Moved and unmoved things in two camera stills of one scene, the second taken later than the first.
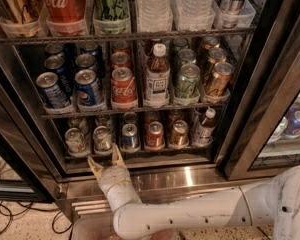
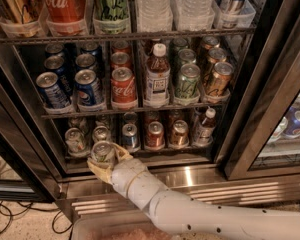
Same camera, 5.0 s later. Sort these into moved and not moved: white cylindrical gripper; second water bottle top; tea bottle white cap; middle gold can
Moved: white cylindrical gripper
Not moved: middle gold can; second water bottle top; tea bottle white cap
